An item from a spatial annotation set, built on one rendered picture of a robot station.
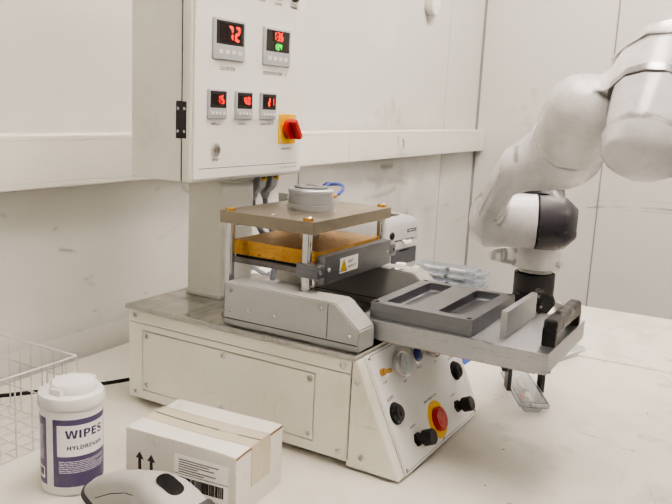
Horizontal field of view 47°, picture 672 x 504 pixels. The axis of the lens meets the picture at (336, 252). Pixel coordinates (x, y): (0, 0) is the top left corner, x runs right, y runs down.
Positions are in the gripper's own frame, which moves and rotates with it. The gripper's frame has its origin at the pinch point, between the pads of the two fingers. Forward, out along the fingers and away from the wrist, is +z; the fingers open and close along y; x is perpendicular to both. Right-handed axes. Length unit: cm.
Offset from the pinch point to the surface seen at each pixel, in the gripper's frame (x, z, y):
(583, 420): -10.3, 4.7, 8.7
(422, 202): 178, -12, -5
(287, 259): -20, -24, -45
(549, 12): 219, -96, 51
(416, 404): -26.4, -3.1, -23.3
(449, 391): -15.9, -1.6, -16.7
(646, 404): -0.6, 4.7, 23.6
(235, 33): -10, -60, -56
